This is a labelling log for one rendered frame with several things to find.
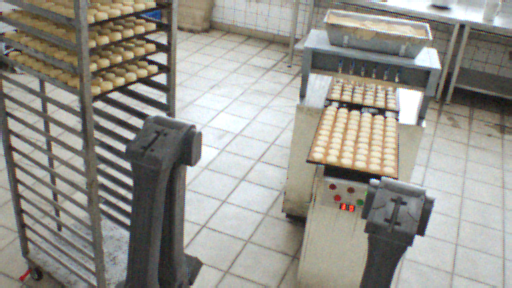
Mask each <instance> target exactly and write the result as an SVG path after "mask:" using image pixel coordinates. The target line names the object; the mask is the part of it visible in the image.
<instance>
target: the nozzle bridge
mask: <svg viewBox="0 0 512 288"><path fill-rule="evenodd" d="M343 56H345V57H344V59H343V61H342V63H343V64H342V69H341V72H337V70H338V65H339V63H340V60H341V59H342V58H343ZM355 58H356V60H355V62H354V71H353V74H350V73H349V72H350V69H349V67H350V65H351V62H353V60H354V59H355ZM366 60H367V63H366ZM378 62H379V64H378ZM362 64H366V69H365V73H364V76H361V75H360V74H361V69H362ZM390 64H391V65H390ZM374 65H378V68H377V73H376V76H375V78H373V77H371V76H372V73H373V69H374ZM389 65H390V69H389V72H388V75H387V80H383V75H384V72H385V70H386V67H387V68H389ZM401 67H402V70H401V73H400V75H399V82H395V75H396V73H397V71H398V70H400V69H401ZM440 71H441V67H440V64H439V57H438V54H437V51H436V49H432V48H427V47H424V49H423V50H422V51H421V52H420V54H418V56H417V58H415V59H414V58H404V57H399V56H394V55H389V54H384V53H378V52H368V51H363V50H358V49H353V48H348V47H337V46H332V45H330V42H329V39H328V37H327V31H322V30H317V29H311V32H310V35H309V37H308V38H307V40H306V44H305V46H304V49H303V54H302V67H301V72H300V74H302V80H301V85H300V91H299V97H306V96H307V92H308V89H309V83H310V78H311V74H317V75H322V76H332V77H337V78H341V79H346V80H351V81H361V82H366V83H371V84H375V85H380V86H390V87H395V88H399V89H405V90H410V91H419V92H421V95H420V98H419V101H418V107H417V113H418V117H419V118H423V119H425V117H426V111H427V108H428V105H429V102H430V96H434V94H435V92H436V88H437V86H436V85H437V83H438V80H439V77H440Z"/></svg>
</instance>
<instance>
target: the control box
mask: <svg viewBox="0 0 512 288"><path fill-rule="evenodd" d="M330 184H334V185H336V186H337V188H336V189H335V190H330V189H329V185H330ZM367 186H368V184H364V183H360V182H355V181H347V180H343V179H339V178H335V177H326V176H325V183H324V188H323V192H322V197H321V201H320V205H322V206H326V207H330V208H338V209H341V207H342V206H341V205H342V204H345V205H346V207H345V209H341V210H346V211H350V210H352V209H353V211H354V212H358V213H362V207H363V205H362V206H358V205H357V201H358V199H362V200H363V204H364V201H365V198H366V192H367ZM350 187H352V188H354V193H353V194H350V193H348V192H347V189H348V188H350ZM335 195H340V196H341V200H340V201H338V202H337V201H335V200H334V196H335ZM345 205H343V207H342V208H344V206H345ZM350 206H353V208H352V207H351V208H352V209H350ZM349 209H350V210H349ZM350 212H352V211H350Z"/></svg>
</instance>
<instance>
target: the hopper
mask: <svg viewBox="0 0 512 288"><path fill-rule="evenodd" d="M354 17H355V18H354ZM330 18H331V20H338V21H340V20H343V21H346V22H349V23H357V22H358V23H359V22H360V23H363V22H365V21H370V22H372V24H373V25H374V26H380V25H381V26H385V27H388V28H394V27H392V25H400V26H410V27H412V28H414V30H416V31H419V32H423V33H424V34H423V35H424V37H417V36H412V35H407V34H401V33H391V32H385V31H380V30H375V29H369V28H364V27H353V26H348V25H342V24H337V23H331V22H330ZM370 19H371V20H370ZM353 20H354V21H353ZM323 23H324V25H325V28H326V30H327V37H328V39H329V42H330V45H332V46H337V47H348V48H353V49H358V50H363V51H368V52H378V53H384V54H389V55H394V56H399V57H404V58H414V59H415V58H417V56H418V54H420V52H421V51H422V50H423V49H424V47H426V45H427V43H429V42H430V40H431V35H430V29H429V25H428V24H426V23H415V22H411V21H405V20H399V19H394V18H388V17H383V16H372V15H367V14H361V13H355V12H350V11H344V10H334V9H328V11H327V15H326V17H325V19H324V21H323ZM377 23H378V24H377ZM385 23H386V24H385ZM426 37H427V38H426Z"/></svg>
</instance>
